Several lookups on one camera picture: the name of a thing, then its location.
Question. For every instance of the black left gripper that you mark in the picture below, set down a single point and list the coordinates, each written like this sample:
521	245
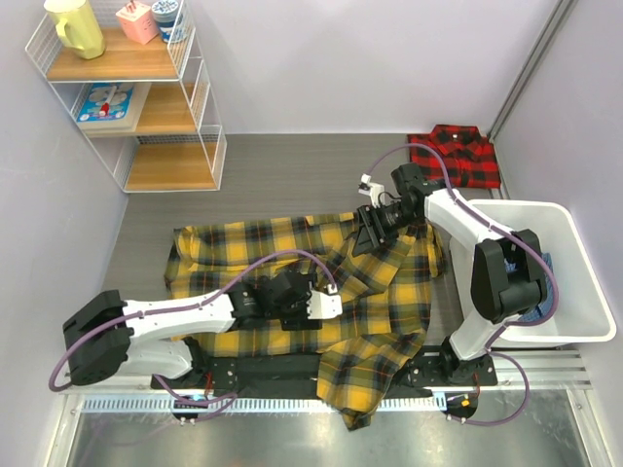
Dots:
300	320

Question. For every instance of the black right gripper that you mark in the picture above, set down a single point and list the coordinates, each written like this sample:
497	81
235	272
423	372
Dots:
371	238

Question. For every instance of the yellow plaid long sleeve shirt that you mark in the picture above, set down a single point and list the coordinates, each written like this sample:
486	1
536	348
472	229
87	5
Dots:
386	297

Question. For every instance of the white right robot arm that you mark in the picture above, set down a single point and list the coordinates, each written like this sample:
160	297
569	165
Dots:
508	274

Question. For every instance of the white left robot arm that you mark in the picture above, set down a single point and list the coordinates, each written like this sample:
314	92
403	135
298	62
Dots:
110	336

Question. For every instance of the red plaid folded shirt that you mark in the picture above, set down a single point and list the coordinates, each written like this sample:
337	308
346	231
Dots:
468	155

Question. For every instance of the white plastic bin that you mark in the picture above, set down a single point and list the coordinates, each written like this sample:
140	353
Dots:
582	314

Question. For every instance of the blue white book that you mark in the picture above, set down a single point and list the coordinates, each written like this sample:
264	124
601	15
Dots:
112	107

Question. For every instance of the blue white patterned cup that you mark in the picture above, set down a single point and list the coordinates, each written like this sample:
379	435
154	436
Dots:
169	19

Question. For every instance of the pink box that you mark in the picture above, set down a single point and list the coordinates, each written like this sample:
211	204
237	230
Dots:
137	22

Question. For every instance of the yellow pitcher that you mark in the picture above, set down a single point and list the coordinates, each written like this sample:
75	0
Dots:
76	27

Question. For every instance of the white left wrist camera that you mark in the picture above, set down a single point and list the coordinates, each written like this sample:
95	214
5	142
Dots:
325	304

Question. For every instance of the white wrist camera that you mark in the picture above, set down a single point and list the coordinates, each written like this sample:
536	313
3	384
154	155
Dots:
325	304
374	191

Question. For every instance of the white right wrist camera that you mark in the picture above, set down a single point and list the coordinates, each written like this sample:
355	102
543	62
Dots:
374	191

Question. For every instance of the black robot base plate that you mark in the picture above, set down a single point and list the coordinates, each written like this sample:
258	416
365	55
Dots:
295	376

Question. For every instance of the white wire wooden shelf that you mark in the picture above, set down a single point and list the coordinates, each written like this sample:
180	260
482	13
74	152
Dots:
133	78

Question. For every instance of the aluminium rail frame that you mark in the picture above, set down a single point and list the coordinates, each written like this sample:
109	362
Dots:
531	407

